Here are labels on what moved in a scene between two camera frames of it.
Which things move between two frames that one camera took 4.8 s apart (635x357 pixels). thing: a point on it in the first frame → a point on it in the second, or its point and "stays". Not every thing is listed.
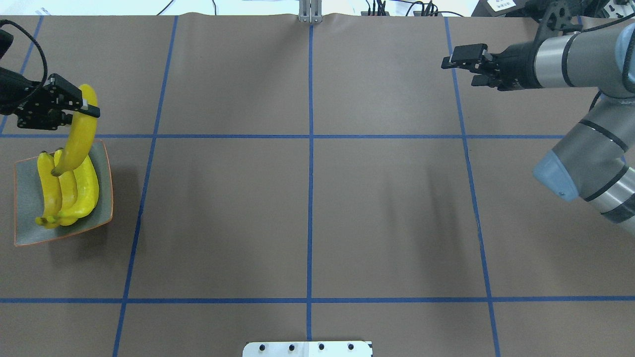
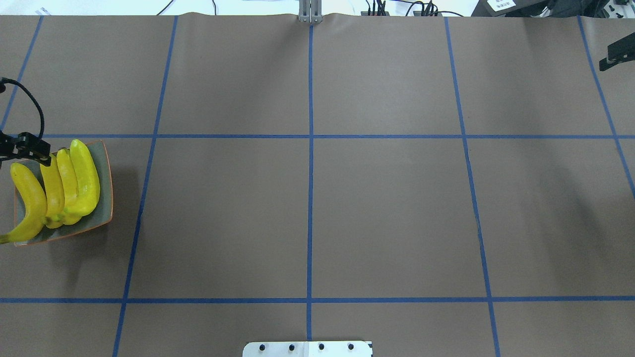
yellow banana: x=82 y=136 → x=36 y=204
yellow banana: x=51 y=208 stays
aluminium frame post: x=310 y=11 stays
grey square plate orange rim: x=29 y=199 stays
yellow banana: x=68 y=189 stays
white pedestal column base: x=339 y=348 stays
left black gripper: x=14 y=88 → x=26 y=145
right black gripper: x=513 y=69 → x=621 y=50
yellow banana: x=88 y=190 stays
